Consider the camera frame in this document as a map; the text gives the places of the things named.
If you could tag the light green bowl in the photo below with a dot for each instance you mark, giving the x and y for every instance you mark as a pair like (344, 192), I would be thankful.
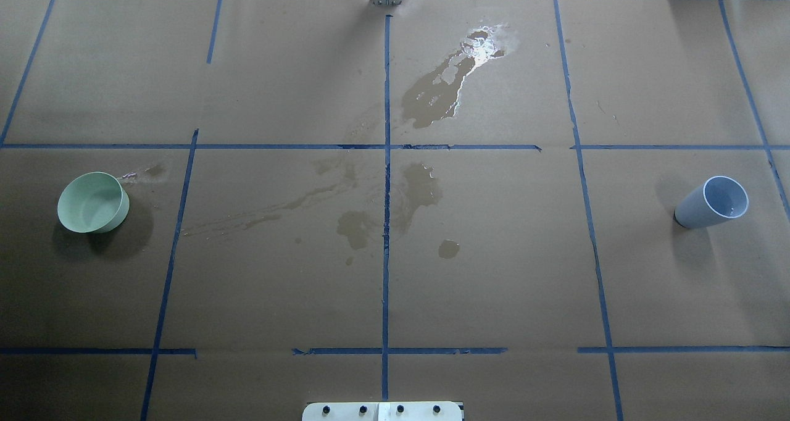
(95, 202)

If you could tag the light blue plastic cup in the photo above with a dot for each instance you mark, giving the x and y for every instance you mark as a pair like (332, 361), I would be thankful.
(719, 199)

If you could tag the brown paper table cover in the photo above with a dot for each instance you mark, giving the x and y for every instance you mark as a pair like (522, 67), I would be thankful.
(451, 199)

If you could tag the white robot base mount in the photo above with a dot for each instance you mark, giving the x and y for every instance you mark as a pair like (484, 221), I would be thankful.
(384, 410)

